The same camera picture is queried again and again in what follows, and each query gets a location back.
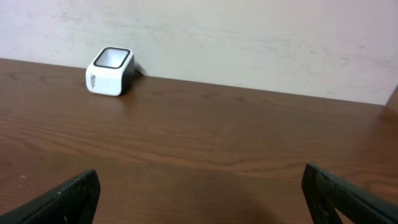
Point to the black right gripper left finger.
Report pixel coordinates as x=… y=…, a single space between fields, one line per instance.
x=74 y=201

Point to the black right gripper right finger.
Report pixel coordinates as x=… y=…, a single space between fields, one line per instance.
x=327 y=194

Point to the white barcode scanner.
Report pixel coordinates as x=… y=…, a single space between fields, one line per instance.
x=111 y=72

